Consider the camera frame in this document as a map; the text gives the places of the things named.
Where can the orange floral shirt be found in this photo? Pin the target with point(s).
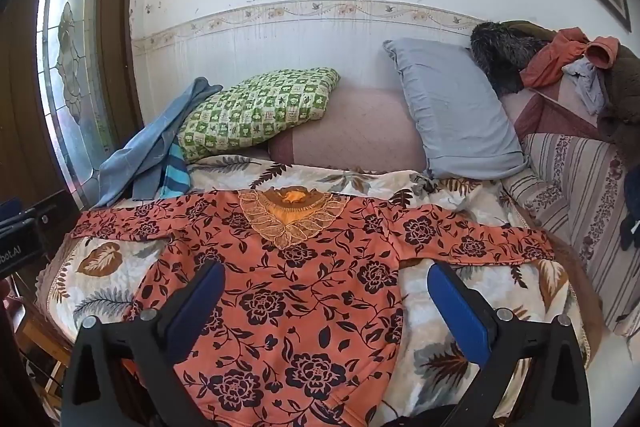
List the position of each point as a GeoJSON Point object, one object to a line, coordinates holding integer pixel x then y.
{"type": "Point", "coordinates": [310, 282]}

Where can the dark wooden door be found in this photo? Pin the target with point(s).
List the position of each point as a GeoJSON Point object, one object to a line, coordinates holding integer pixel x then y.
{"type": "Point", "coordinates": [20, 82]}

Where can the pink bolster cushion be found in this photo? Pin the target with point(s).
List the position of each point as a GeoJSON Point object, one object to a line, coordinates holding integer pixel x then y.
{"type": "Point", "coordinates": [360, 132]}

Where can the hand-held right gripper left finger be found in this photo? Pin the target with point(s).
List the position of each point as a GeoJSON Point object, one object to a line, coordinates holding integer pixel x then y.
{"type": "Point", "coordinates": [200, 307]}

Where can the brown plush blanket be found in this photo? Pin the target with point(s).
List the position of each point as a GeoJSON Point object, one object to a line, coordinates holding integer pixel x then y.
{"type": "Point", "coordinates": [622, 107]}

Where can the green checkered pillow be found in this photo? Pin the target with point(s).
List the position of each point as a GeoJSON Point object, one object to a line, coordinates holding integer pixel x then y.
{"type": "Point", "coordinates": [260, 107]}

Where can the small grey cloth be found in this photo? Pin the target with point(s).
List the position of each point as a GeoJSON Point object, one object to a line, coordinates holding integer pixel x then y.
{"type": "Point", "coordinates": [587, 87]}

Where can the wooden bed frame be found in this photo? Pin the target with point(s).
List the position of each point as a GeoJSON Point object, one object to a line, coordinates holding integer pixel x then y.
{"type": "Point", "coordinates": [40, 337]}

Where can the stained glass window pane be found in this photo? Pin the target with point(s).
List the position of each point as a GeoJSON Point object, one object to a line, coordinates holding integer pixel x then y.
{"type": "Point", "coordinates": [70, 57]}

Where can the dark blue cloth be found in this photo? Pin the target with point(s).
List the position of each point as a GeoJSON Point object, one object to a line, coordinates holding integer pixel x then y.
{"type": "Point", "coordinates": [631, 227]}

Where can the grey-blue pillow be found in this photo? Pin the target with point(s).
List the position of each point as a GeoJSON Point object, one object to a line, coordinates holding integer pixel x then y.
{"type": "Point", "coordinates": [450, 117]}

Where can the pink maroon bedsheet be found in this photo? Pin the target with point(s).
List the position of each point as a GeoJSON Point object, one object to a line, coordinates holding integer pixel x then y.
{"type": "Point", "coordinates": [550, 112]}

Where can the leaf print blanket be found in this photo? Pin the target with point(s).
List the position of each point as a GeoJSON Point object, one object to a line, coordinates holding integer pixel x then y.
{"type": "Point", "coordinates": [100, 267]}

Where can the blue-grey cloth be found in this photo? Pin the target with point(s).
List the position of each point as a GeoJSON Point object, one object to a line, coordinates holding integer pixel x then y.
{"type": "Point", "coordinates": [145, 147]}

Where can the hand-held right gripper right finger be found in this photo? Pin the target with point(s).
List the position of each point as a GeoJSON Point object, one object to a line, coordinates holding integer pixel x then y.
{"type": "Point", "coordinates": [457, 312]}

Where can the dark furry garment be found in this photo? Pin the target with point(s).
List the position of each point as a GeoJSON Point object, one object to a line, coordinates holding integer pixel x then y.
{"type": "Point", "coordinates": [500, 52]}

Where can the teal striped cloth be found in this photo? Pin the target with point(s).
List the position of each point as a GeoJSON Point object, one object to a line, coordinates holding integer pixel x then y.
{"type": "Point", "coordinates": [175, 177]}

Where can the striped floral blanket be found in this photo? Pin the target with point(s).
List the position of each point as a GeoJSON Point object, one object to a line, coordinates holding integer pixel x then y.
{"type": "Point", "coordinates": [575, 187]}

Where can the orange hooded garment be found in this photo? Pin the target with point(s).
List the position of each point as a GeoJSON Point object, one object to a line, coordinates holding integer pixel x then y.
{"type": "Point", "coordinates": [550, 62]}

